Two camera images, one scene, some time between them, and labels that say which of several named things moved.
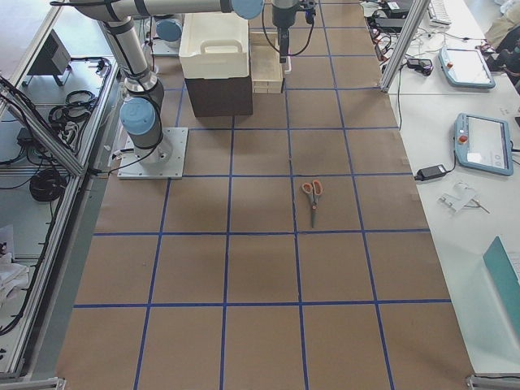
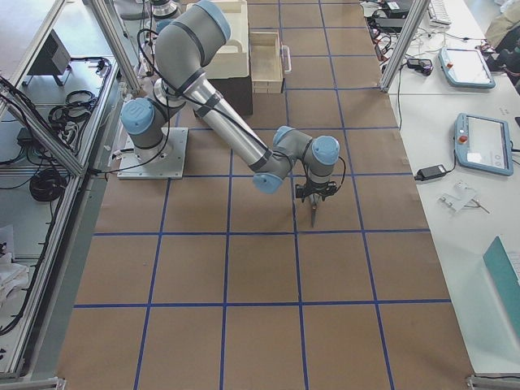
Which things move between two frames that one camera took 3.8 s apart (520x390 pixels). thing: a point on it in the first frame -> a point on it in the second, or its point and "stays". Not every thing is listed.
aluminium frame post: (417, 15) stays
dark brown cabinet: (220, 97) stays
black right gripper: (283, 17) -> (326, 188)
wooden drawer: (266, 67) stays
